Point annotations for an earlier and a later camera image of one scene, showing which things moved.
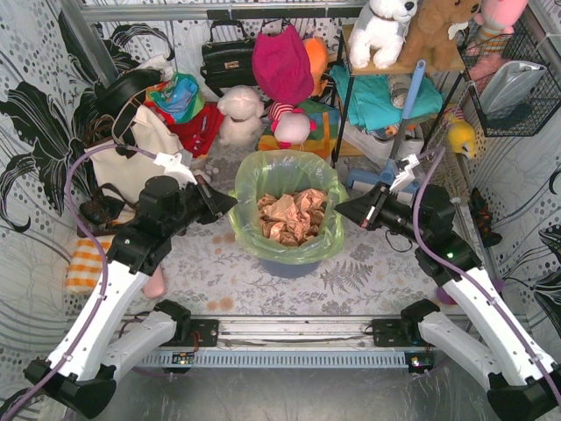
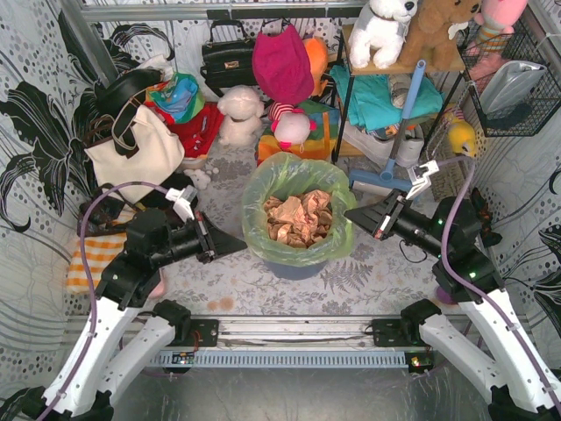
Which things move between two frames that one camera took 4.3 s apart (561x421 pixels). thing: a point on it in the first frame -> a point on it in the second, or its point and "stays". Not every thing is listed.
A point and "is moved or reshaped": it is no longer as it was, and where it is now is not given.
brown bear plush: (430, 35) stays
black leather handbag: (228, 63) stays
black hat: (111, 94) stays
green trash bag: (269, 172) is moved or reshaped
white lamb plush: (240, 108) stays
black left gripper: (202, 198) -> (204, 239)
